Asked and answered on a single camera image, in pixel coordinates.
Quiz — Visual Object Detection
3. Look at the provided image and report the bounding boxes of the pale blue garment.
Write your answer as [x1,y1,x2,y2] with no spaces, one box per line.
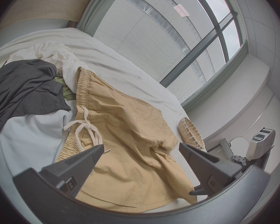
[0,100,78,172]

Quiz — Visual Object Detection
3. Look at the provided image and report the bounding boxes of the round woven basket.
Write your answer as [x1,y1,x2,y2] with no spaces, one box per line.
[178,117,205,150]

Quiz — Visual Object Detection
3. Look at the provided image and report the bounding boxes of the window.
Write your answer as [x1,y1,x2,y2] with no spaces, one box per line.
[93,0,244,104]

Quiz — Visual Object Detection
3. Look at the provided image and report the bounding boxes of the bed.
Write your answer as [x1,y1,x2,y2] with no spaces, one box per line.
[0,0,202,215]

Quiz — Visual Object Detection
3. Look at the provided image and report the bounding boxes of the tan shorts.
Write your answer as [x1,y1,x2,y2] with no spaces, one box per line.
[55,66,199,214]

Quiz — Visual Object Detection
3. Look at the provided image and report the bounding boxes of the green garment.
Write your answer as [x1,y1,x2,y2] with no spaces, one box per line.
[55,75,77,101]

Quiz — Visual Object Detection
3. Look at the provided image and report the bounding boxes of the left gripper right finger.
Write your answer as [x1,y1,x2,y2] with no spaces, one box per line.
[178,142,243,197]

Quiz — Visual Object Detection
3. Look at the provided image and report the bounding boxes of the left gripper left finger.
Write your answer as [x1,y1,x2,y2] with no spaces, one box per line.
[38,144,105,198]

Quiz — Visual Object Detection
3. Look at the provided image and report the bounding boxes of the black garment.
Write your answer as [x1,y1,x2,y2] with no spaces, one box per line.
[0,60,71,136]

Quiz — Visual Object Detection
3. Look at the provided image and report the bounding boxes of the white garment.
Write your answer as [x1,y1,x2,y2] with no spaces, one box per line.
[5,42,98,95]

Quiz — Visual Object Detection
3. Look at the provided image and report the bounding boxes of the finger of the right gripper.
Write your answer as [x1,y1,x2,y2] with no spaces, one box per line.
[189,186,208,196]

